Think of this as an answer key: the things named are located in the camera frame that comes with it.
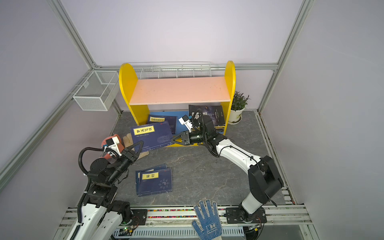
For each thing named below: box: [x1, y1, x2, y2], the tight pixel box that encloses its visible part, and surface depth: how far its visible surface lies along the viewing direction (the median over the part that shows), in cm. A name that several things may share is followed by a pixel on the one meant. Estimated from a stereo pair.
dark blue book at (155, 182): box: [138, 167, 173, 197], surface depth 84 cm
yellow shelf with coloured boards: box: [118, 61, 236, 135], surface depth 77 cm
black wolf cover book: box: [188, 104, 226, 127], surface depth 91 cm
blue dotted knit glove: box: [192, 199, 223, 240], surface depth 74 cm
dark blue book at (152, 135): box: [130, 120, 174, 150], surface depth 72 cm
